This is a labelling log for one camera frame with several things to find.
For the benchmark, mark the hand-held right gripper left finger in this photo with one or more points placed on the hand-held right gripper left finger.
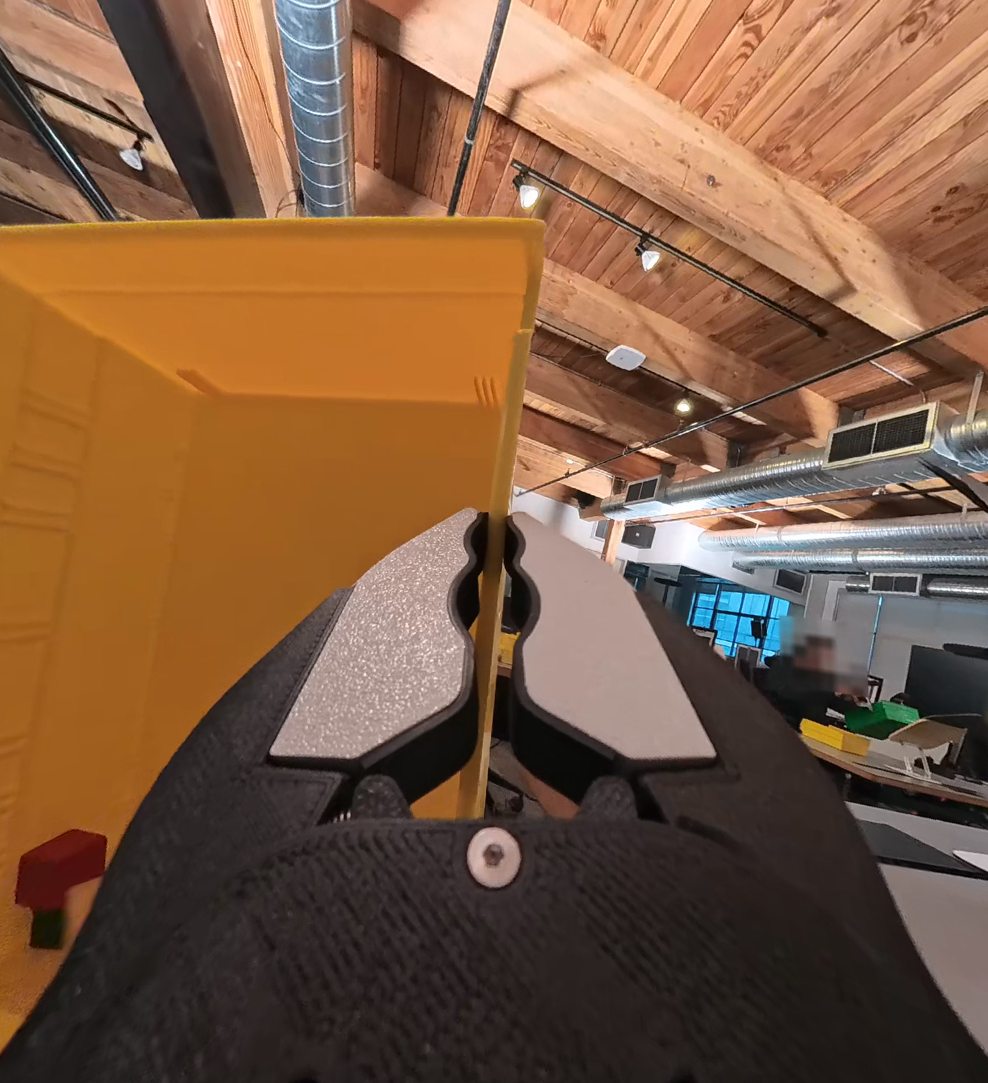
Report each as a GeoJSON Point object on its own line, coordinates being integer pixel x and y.
{"type": "Point", "coordinates": [375, 668]}

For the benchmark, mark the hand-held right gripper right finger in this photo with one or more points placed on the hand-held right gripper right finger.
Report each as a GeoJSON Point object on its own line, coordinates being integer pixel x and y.
{"type": "Point", "coordinates": [604, 668]}

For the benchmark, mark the yellow plastic box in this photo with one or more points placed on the yellow plastic box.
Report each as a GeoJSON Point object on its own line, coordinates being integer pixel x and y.
{"type": "Point", "coordinates": [291, 338]}

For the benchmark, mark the pile of coloured wooden cubes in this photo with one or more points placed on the pile of coloured wooden cubes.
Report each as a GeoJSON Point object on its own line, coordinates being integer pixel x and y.
{"type": "Point", "coordinates": [58, 867]}

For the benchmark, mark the blue tinted window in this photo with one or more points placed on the blue tinted window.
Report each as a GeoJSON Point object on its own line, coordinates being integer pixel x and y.
{"type": "Point", "coordinates": [735, 618]}

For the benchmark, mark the flat yellow plastic bin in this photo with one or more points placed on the flat yellow plastic bin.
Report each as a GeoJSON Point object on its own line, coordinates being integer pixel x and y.
{"type": "Point", "coordinates": [832, 738]}

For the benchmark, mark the green plastic bin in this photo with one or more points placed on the green plastic bin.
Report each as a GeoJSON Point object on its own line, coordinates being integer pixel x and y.
{"type": "Point", "coordinates": [883, 717]}

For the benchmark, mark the white ceiling access point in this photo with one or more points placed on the white ceiling access point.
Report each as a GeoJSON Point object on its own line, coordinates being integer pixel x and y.
{"type": "Point", "coordinates": [625, 357]}

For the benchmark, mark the wooden work table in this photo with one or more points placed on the wooden work table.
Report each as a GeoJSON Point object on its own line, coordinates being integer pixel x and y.
{"type": "Point", "coordinates": [925, 783]}

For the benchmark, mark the thin black ceiling rod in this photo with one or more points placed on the thin black ceiling rod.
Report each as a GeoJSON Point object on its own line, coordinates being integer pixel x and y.
{"type": "Point", "coordinates": [798, 385]}

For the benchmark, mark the dark tablet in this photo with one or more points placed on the dark tablet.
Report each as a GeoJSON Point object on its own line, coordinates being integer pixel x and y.
{"type": "Point", "coordinates": [908, 846]}

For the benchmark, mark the dark monitor screen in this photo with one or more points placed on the dark monitor screen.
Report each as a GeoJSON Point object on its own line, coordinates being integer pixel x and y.
{"type": "Point", "coordinates": [959, 681]}

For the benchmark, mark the black light track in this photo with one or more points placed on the black light track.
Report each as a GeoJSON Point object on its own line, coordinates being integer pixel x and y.
{"type": "Point", "coordinates": [37, 110]}
{"type": "Point", "coordinates": [714, 279]}

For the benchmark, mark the white track lamp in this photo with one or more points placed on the white track lamp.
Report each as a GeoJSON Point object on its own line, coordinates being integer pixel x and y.
{"type": "Point", "coordinates": [132, 157]}

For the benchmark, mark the black ceiling pipe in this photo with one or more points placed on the black ceiling pipe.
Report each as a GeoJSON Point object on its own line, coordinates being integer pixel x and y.
{"type": "Point", "coordinates": [479, 101]}

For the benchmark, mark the black wall speaker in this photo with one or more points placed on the black wall speaker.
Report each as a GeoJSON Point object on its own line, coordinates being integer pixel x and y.
{"type": "Point", "coordinates": [639, 536]}

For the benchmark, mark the large silver vented duct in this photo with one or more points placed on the large silver vented duct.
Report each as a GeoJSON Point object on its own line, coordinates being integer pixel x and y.
{"type": "Point", "coordinates": [756, 478]}

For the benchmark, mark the slim silver duct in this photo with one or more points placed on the slim silver duct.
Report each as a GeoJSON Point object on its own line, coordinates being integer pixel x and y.
{"type": "Point", "coordinates": [866, 533]}
{"type": "Point", "coordinates": [866, 558]}

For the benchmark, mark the silver ceiling air duct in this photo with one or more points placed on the silver ceiling air duct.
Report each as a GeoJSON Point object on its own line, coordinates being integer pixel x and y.
{"type": "Point", "coordinates": [316, 101]}

